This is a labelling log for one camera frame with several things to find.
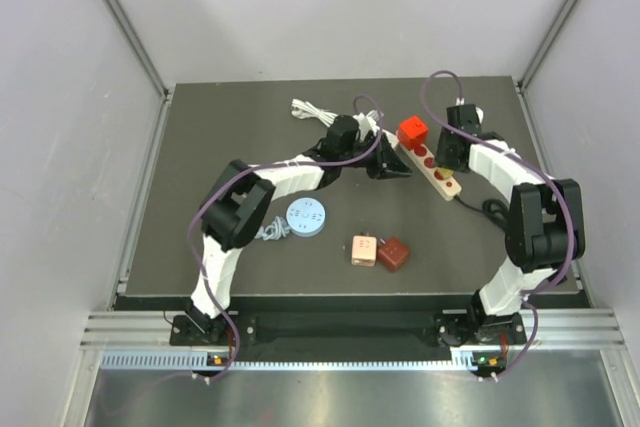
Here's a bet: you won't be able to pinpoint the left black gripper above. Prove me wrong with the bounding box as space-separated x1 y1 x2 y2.
339 132 413 180

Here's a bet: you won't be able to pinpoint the cream power strip red sockets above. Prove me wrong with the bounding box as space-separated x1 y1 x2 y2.
399 142 462 201

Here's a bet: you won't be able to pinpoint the red cube plug adapter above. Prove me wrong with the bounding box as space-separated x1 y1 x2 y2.
396 115 429 150

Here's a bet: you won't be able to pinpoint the pink cube plug adapter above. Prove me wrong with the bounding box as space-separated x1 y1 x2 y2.
351 234 378 267

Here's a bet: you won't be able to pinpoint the brown cube plug adapter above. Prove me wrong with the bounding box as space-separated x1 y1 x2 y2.
377 237 410 273

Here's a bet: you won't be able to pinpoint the round light blue socket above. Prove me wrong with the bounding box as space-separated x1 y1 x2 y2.
285 197 326 238

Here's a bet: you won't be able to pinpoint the white power strip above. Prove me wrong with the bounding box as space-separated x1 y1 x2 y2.
383 129 399 150

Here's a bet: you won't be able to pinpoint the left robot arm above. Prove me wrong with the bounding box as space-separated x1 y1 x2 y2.
186 114 412 344

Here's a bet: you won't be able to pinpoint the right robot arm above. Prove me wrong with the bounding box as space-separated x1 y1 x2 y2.
435 102 586 347

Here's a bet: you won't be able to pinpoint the yellow cube plug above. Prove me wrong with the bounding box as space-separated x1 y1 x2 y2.
436 167 454 179

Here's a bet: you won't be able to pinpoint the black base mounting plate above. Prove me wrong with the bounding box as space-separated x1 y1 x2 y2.
170 311 526 347

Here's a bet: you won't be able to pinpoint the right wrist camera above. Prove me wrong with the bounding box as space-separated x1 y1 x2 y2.
455 97 484 124

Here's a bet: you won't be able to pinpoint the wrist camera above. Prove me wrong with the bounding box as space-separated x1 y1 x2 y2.
354 111 380 139
455 97 484 124

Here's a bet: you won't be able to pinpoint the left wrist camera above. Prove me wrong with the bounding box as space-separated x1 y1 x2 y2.
354 111 380 139

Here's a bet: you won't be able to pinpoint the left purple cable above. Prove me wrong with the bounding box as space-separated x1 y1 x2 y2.
187 94 385 381

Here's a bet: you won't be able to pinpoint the purple cable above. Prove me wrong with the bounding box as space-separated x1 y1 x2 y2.
421 70 574 381
187 94 385 381

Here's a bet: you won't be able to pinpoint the black power cable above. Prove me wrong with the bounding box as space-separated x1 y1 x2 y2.
453 195 516 233

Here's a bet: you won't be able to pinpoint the white coiled power cable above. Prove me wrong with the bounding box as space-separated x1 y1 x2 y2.
290 98 346 128

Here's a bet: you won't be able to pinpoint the light blue coiled cable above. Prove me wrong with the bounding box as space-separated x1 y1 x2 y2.
257 216 292 243

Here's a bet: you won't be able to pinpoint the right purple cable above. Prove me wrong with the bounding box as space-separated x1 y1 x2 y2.
421 70 574 381

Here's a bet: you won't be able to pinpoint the slotted cable duct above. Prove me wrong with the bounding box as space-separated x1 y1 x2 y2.
100 350 499 372

